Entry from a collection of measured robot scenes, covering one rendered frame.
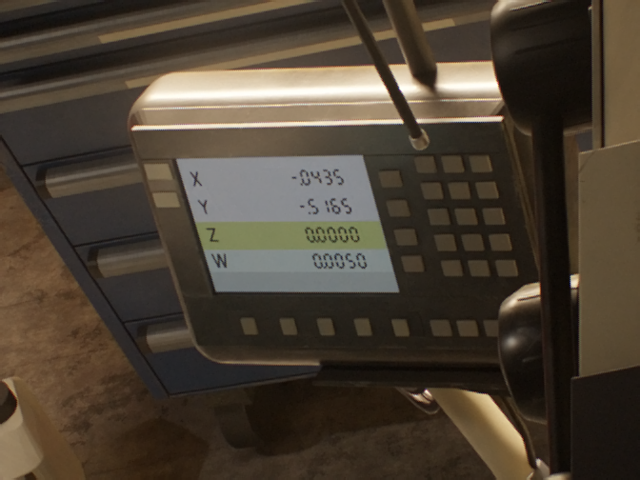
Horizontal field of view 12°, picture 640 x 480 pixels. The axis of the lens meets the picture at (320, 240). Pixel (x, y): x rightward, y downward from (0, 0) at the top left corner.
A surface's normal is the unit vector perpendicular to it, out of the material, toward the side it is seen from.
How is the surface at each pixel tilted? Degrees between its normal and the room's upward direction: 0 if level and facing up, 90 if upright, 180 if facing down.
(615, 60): 45
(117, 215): 90
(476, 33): 90
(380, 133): 70
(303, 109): 15
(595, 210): 0
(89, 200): 90
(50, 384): 0
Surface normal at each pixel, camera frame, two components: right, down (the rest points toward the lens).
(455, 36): -0.11, 0.76
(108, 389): -0.36, -0.64
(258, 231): -0.39, 0.51
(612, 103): -0.91, -0.31
